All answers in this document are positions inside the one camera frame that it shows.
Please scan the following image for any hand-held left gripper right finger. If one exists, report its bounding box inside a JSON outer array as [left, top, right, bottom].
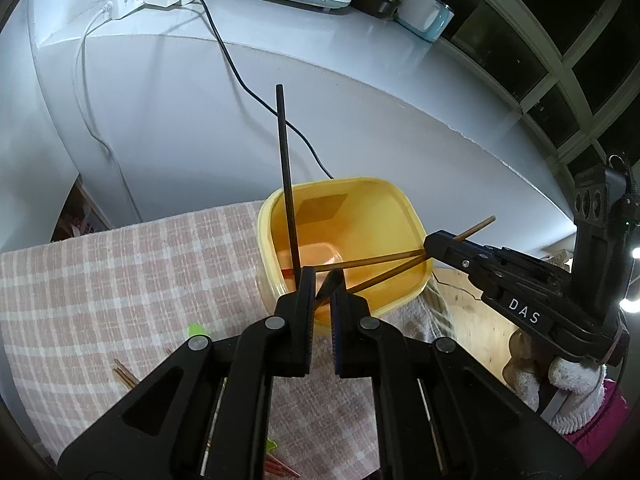
[[319, 269, 587, 480]]

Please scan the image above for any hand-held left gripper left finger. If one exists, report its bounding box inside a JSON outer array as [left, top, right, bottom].
[[57, 265, 318, 480]]

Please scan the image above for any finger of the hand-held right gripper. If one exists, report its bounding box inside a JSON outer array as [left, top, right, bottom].
[[423, 229, 507, 294]]

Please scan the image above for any yellow plastic container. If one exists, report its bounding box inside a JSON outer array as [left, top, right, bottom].
[[256, 176, 435, 333]]

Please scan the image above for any green plastic spoon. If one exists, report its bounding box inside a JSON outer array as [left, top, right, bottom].
[[187, 323, 279, 454]]

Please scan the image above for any black chopstick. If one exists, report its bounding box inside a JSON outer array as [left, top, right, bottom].
[[274, 84, 304, 282]]

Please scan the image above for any person's right hand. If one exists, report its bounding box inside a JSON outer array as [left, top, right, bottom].
[[502, 331, 552, 407]]

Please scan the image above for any light wooden table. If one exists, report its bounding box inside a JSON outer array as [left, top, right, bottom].
[[432, 267, 528, 388]]

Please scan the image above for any pink checked cloth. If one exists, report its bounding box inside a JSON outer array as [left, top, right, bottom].
[[0, 199, 453, 480]]

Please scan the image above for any light blue white appliance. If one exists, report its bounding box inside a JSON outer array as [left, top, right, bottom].
[[396, 0, 456, 44]]

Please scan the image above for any white window frame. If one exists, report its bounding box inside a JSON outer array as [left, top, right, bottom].
[[400, 0, 640, 192]]

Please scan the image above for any black power cable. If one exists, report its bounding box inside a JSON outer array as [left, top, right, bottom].
[[185, 0, 335, 181]]

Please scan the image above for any white power cable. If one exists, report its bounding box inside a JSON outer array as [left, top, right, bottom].
[[74, 2, 142, 223]]

